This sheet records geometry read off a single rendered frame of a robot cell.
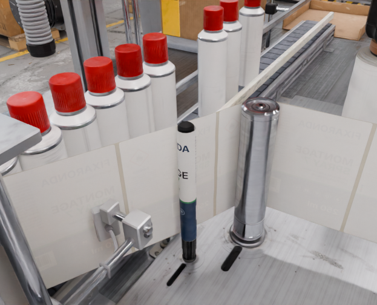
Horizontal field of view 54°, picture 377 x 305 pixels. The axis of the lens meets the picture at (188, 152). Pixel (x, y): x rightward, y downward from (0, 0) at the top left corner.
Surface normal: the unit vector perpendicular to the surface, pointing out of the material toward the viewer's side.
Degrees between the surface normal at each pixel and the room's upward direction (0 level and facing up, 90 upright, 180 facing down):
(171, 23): 90
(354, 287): 0
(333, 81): 0
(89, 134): 90
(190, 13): 90
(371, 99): 91
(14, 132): 0
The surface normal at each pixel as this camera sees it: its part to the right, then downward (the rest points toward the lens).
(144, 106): 0.63, 0.44
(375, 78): -0.70, 0.43
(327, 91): -0.02, -0.82
